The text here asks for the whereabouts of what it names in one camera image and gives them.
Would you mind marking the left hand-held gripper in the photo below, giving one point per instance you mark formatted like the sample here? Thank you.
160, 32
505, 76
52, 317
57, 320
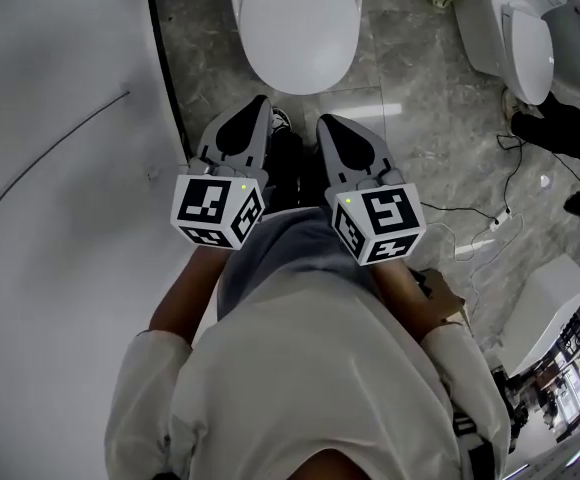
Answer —
205, 203

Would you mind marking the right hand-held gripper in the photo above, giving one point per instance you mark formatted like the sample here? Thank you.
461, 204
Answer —
385, 213

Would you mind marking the white toilet lid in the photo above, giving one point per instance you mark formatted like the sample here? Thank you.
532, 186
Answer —
300, 38

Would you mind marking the person's right forearm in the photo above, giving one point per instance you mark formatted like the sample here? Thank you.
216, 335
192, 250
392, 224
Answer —
405, 298

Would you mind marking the person's left forearm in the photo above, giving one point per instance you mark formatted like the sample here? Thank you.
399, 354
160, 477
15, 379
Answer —
190, 293

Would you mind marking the person's left shoe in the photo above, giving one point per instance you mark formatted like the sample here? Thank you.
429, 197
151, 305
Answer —
281, 118

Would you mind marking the person's black trousers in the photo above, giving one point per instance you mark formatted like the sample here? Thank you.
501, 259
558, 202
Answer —
295, 178

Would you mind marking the black skirting strip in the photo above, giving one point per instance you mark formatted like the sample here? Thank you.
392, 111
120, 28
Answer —
168, 68

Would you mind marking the white power strip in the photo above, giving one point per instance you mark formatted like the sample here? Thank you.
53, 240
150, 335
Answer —
500, 220

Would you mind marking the person's white shirt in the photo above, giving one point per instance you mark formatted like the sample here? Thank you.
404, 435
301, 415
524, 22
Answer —
295, 368

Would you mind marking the white rectangular cabinet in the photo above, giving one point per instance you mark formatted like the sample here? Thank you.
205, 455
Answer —
545, 313

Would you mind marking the white wall socket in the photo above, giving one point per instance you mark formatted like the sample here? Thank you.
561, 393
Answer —
152, 173

